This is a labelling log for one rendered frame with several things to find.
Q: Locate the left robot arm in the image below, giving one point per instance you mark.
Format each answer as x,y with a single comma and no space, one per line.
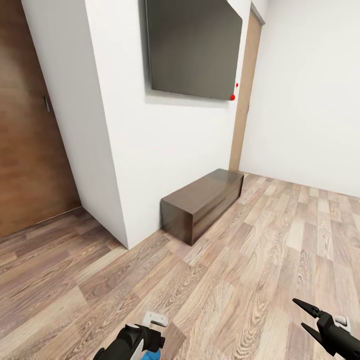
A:
135,338

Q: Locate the wall mounted tv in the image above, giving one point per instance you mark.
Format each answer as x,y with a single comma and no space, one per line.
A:
193,47

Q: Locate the bench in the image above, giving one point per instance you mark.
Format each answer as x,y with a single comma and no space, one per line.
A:
189,212

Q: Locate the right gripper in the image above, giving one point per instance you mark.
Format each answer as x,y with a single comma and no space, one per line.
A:
331,337

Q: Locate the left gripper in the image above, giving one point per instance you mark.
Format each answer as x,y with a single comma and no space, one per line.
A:
154,340

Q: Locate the sliding door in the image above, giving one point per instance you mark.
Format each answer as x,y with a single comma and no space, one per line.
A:
253,36
36,178

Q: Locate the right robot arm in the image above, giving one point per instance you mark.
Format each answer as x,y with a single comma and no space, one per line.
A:
334,337

